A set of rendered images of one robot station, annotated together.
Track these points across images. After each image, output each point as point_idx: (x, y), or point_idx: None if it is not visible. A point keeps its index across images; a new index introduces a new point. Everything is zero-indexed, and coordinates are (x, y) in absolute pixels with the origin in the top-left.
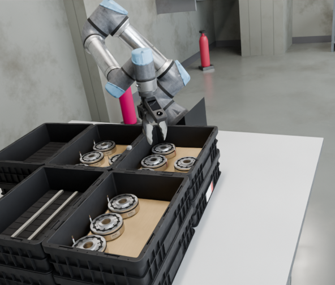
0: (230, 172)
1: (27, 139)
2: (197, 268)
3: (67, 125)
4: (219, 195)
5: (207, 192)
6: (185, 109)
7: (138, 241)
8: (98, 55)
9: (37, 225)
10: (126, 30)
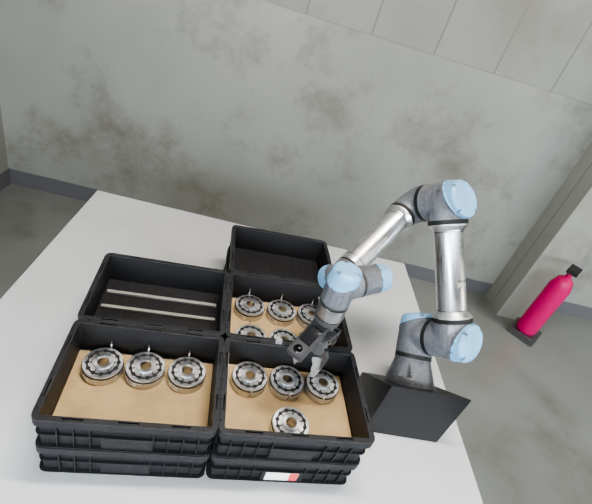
0: (353, 498)
1: (289, 240)
2: (132, 499)
3: (327, 263)
4: (288, 495)
5: (273, 474)
6: (422, 384)
7: (124, 411)
8: (370, 230)
9: (153, 306)
10: (442, 235)
